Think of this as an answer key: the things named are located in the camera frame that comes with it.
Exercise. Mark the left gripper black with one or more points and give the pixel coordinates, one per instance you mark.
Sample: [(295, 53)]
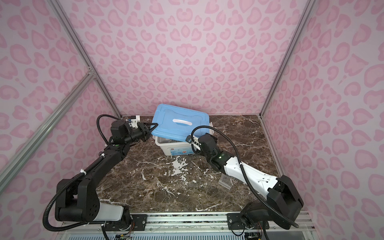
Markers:
[(145, 132)]

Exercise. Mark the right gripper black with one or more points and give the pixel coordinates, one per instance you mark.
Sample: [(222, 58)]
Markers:
[(201, 151)]

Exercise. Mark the blue plastic bin lid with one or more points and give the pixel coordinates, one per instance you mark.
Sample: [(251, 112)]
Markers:
[(166, 112)]

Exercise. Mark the clear plastic test tube rack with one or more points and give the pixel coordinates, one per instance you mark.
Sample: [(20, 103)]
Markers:
[(226, 182)]

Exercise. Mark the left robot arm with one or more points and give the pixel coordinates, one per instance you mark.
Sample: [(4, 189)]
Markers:
[(78, 200)]

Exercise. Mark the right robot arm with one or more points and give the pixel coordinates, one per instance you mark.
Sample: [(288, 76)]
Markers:
[(277, 198)]

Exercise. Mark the white plastic storage bin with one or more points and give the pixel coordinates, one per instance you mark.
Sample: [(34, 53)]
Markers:
[(177, 147)]

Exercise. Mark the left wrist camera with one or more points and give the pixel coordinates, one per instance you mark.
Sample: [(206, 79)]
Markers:
[(134, 121)]

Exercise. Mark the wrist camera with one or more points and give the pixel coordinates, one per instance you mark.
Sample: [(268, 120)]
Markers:
[(134, 121), (191, 139)]

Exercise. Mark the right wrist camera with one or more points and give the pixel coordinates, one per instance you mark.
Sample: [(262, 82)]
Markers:
[(191, 139)]

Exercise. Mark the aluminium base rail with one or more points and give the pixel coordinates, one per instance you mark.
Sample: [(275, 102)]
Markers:
[(208, 226)]

